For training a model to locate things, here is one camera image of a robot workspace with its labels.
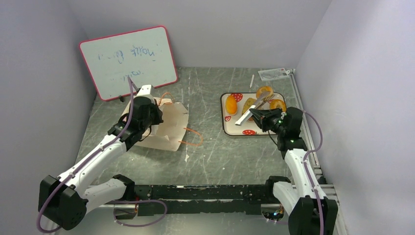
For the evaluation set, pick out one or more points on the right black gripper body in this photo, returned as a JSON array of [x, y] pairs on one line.
[[265, 119]]

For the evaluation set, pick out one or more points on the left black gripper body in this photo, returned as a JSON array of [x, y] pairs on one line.
[[154, 118]]

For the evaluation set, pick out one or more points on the yellow fake bread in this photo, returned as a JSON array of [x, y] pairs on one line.
[[248, 103]]

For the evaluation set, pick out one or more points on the strawberry print tray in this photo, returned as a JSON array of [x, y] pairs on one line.
[[248, 128]]

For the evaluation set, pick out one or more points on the yellow fake doughnut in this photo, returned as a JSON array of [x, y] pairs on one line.
[[264, 92], [277, 104]]

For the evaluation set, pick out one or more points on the orange fake bread piece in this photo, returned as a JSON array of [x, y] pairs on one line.
[[231, 105]]

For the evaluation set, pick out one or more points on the paper bag with orange handles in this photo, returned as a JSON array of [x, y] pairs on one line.
[[169, 135]]

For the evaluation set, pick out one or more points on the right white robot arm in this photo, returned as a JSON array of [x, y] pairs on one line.
[[309, 210]]

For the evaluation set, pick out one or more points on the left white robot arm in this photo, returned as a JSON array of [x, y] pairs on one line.
[[66, 199]]

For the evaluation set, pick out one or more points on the small white stick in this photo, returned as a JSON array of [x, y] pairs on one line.
[[252, 81]]

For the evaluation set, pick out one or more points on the white card on table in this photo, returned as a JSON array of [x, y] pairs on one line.
[[274, 74]]

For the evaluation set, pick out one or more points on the red framed whiteboard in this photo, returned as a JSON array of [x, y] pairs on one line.
[[144, 56]]

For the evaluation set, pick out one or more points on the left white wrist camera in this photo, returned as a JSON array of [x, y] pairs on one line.
[[146, 91]]

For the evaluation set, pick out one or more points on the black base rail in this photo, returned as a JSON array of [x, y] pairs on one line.
[[175, 199]]

